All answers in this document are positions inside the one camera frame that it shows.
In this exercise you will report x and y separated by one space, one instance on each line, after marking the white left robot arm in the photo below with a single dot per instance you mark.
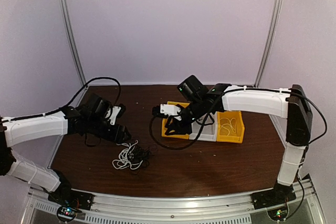
96 117

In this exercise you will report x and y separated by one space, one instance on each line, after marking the left aluminium corner post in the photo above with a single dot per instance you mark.
71 41

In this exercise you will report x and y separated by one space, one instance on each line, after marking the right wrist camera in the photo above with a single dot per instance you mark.
165 110

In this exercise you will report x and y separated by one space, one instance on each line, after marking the yellow bin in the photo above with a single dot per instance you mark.
231 127
181 105

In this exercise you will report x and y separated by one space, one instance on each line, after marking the white plastic bin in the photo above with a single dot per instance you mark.
209 131

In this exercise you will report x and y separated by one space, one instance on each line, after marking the aluminium front rail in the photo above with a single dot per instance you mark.
232 208

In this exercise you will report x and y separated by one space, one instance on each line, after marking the yellow bin left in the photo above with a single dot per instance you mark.
181 105

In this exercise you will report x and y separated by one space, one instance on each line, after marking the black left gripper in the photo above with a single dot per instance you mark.
117 135

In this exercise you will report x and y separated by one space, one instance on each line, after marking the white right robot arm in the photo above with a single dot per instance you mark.
290 104

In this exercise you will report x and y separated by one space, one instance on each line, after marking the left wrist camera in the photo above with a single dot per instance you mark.
114 112

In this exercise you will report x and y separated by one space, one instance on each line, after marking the right aluminium corner post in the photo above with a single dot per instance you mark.
276 10

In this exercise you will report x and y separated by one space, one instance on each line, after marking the yellow bin right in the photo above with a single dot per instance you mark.
231 127

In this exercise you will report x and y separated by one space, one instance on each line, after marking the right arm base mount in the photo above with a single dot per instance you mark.
275 202

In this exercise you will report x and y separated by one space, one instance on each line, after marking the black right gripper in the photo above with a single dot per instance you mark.
182 128

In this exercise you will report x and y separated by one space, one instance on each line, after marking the aluminium corner post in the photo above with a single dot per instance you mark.
276 10
71 41

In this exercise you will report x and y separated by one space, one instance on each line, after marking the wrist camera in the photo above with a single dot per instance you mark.
165 110
114 112

